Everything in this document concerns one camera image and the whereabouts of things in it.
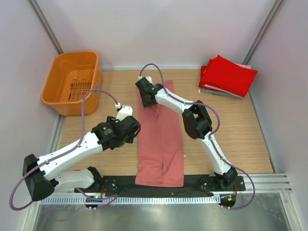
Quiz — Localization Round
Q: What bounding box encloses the grey folded t shirt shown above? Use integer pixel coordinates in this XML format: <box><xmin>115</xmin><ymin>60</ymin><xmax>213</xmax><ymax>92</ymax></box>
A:
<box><xmin>200</xmin><ymin>89</ymin><xmax>244</xmax><ymax>100</ymax></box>

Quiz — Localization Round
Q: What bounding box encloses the corner metal post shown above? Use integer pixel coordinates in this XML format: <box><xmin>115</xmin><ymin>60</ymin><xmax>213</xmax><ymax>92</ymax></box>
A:
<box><xmin>28</xmin><ymin>0</ymin><xmax>64</xmax><ymax>54</ymax></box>
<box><xmin>243</xmin><ymin>0</ymin><xmax>285</xmax><ymax>65</ymax></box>

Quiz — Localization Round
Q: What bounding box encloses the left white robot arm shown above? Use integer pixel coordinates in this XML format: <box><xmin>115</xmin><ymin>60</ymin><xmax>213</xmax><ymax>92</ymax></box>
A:
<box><xmin>23</xmin><ymin>115</ymin><xmax>141</xmax><ymax>202</ymax></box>

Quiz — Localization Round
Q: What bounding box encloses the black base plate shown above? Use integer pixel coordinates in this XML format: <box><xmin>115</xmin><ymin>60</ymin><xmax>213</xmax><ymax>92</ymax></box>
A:
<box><xmin>82</xmin><ymin>175</ymin><xmax>246</xmax><ymax>197</ymax></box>

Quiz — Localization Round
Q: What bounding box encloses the orange plastic basket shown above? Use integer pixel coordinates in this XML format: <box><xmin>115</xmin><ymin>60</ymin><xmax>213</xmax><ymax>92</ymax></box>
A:
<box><xmin>41</xmin><ymin>51</ymin><xmax>103</xmax><ymax>116</ymax></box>

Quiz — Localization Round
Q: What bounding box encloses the white slotted cable duct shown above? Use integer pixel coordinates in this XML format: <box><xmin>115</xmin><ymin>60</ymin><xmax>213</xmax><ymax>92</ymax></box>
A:
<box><xmin>40</xmin><ymin>194</ymin><xmax>220</xmax><ymax>205</ymax></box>

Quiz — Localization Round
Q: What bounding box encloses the left corner metal post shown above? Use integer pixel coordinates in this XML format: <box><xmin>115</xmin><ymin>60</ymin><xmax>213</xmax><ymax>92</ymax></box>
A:
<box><xmin>28</xmin><ymin>0</ymin><xmax>64</xmax><ymax>54</ymax></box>

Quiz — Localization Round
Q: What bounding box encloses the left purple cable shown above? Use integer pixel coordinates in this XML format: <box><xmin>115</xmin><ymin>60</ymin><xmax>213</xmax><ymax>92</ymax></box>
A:
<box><xmin>9</xmin><ymin>89</ymin><xmax>121</xmax><ymax>212</ymax></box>

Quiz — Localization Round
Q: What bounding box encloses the right corner metal post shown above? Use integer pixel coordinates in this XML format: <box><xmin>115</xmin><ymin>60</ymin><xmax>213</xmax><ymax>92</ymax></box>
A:
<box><xmin>243</xmin><ymin>0</ymin><xmax>285</xmax><ymax>65</ymax></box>

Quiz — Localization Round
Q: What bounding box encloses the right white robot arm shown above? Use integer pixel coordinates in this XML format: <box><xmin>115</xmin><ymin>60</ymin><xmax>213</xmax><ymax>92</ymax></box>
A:
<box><xmin>135</xmin><ymin>76</ymin><xmax>238</xmax><ymax>191</ymax></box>

